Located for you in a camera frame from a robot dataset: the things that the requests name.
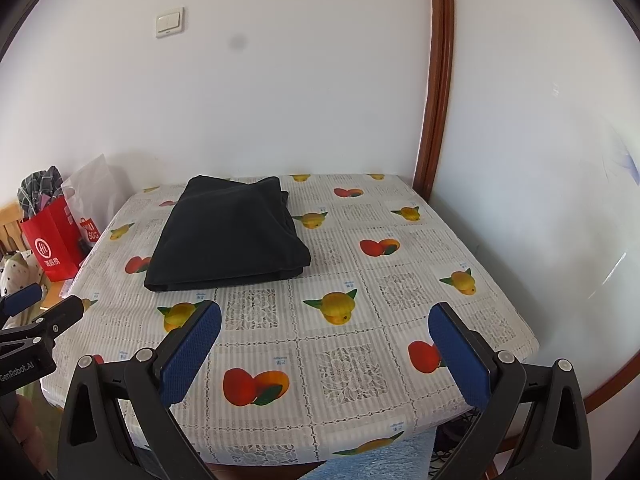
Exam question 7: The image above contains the light blue fleece garment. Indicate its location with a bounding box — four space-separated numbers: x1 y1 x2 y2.
317 430 436 480

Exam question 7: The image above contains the person's left hand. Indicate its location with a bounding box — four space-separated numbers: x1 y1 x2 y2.
12 394 46 476

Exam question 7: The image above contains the white light switch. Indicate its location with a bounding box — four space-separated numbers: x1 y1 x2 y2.
154 7 185 39

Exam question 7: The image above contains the white glossy door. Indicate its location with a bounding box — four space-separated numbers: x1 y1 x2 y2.
432 0 640 401

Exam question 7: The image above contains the red paper bag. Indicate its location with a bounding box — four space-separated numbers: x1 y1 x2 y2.
20 195 88 282

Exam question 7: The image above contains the fruit print tablecloth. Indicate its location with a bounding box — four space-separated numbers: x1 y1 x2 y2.
40 172 541 466

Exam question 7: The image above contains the wooden chair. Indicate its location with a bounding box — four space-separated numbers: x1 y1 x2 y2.
0 200 31 256

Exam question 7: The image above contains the black sweatshirt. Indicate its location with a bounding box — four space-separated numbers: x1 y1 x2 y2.
144 175 313 293

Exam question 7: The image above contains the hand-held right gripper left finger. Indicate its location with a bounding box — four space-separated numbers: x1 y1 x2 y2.
57 300 223 480

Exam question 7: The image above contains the brown wooden door frame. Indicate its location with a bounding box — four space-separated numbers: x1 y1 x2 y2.
412 0 640 416

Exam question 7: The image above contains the white spotted cloth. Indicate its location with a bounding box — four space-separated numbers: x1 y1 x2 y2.
0 252 48 301

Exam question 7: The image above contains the grey plaid cloth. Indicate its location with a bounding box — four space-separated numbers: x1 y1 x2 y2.
16 165 63 221

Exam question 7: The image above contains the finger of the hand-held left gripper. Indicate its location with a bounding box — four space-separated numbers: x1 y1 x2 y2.
0 282 45 320
17 294 86 342

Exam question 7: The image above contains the green cloth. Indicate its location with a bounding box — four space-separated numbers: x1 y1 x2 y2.
12 377 56 411

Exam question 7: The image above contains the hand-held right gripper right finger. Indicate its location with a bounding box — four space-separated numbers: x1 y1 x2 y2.
427 301 593 480

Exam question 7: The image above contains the white plastic bag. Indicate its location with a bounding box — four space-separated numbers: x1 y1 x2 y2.
61 154 132 246

